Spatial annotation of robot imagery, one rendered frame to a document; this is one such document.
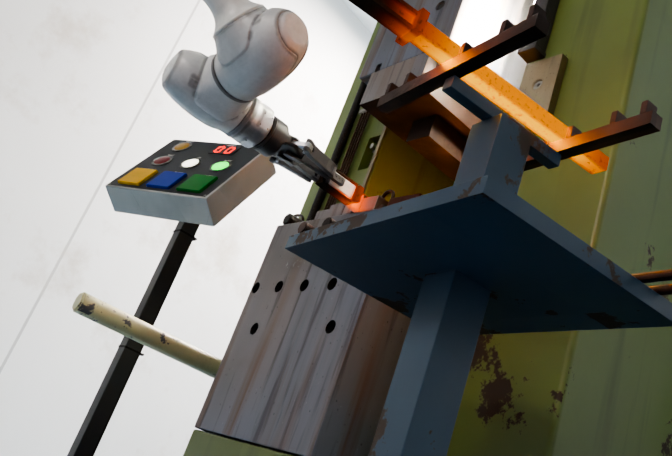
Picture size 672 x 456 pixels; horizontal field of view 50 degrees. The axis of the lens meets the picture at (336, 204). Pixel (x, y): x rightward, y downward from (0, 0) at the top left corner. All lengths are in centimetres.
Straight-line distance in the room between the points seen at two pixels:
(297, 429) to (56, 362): 287
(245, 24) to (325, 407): 62
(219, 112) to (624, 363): 80
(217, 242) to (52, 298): 106
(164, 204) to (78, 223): 217
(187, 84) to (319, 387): 56
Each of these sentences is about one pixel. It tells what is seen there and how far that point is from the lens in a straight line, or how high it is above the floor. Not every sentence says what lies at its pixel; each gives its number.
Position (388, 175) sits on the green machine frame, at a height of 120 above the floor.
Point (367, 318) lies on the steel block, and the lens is 121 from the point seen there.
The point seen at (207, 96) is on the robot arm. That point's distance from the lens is 128.
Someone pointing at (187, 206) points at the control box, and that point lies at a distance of 178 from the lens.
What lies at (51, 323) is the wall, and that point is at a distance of 395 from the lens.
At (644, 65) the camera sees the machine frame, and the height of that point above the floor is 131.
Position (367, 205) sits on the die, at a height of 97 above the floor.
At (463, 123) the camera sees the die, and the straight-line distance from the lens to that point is 166.
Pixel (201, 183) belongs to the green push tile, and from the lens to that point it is 178.
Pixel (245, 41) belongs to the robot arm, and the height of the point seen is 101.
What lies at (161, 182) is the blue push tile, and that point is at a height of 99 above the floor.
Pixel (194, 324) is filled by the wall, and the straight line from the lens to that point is 439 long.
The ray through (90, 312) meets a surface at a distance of 158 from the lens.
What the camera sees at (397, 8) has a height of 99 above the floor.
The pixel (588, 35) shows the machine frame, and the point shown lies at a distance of 156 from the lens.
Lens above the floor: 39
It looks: 23 degrees up
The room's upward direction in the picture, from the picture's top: 21 degrees clockwise
